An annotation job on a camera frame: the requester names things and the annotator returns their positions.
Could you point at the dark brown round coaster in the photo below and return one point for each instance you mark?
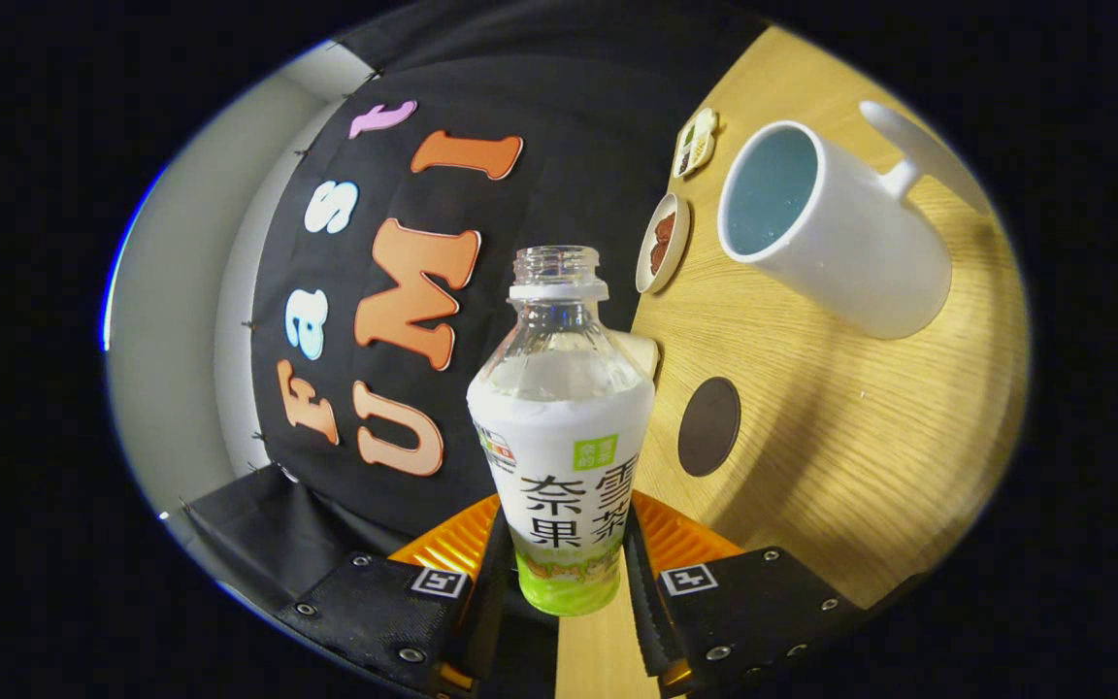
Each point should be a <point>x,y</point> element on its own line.
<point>709,427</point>

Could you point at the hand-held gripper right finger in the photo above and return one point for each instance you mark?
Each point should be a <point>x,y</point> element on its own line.
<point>644,631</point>

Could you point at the white cup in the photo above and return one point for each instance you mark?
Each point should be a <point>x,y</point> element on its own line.
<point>860,262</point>

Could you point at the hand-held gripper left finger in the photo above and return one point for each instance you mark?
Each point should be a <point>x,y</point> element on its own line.
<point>491,621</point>

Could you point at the black backdrop cloth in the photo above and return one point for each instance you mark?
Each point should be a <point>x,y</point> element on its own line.
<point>559,146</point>

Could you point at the white divided snack plate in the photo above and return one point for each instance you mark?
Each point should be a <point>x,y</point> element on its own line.
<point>697,141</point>

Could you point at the wooden table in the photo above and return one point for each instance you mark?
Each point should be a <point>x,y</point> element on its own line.
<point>860,437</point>

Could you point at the clear juice bottle white label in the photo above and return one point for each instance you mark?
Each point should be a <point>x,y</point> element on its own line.
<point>559,437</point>

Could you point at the round white snack plate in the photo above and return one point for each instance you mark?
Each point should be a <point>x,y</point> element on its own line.
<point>649,272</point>

